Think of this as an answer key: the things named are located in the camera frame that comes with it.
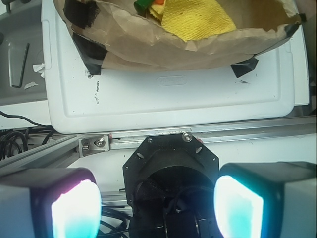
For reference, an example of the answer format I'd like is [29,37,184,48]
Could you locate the yellow cloth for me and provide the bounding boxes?
[148,0,237,42]

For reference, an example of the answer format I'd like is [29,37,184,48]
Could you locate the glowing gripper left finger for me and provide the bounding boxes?
[0,168,102,238]

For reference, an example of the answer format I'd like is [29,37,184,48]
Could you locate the black floor cables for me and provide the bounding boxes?
[0,110,56,162]

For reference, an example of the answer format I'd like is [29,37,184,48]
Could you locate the aluminium frame rail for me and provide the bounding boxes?
[0,116,317,174]

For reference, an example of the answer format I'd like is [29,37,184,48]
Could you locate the orange toy carrot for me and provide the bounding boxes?
[133,0,165,14]

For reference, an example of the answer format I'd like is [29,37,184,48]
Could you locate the brown paper bag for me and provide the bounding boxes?
[53,0,302,75]

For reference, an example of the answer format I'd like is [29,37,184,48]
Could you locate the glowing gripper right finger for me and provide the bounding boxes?
[213,161,317,238]

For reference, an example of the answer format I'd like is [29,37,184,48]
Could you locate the grey allen key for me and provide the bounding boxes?
[8,43,30,88]

